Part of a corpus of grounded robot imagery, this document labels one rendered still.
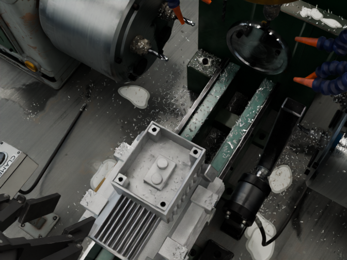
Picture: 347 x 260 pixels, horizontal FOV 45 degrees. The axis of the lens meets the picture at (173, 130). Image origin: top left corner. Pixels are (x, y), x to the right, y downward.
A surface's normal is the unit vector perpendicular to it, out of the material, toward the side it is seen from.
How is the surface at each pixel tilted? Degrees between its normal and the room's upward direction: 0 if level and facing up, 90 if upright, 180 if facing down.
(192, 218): 0
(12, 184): 66
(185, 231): 0
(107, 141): 0
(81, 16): 47
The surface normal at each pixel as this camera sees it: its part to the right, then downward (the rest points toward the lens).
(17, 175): 0.75, 0.27
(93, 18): -0.40, 0.23
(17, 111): -0.04, -0.41
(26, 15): 0.84, 0.47
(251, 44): -0.54, 0.78
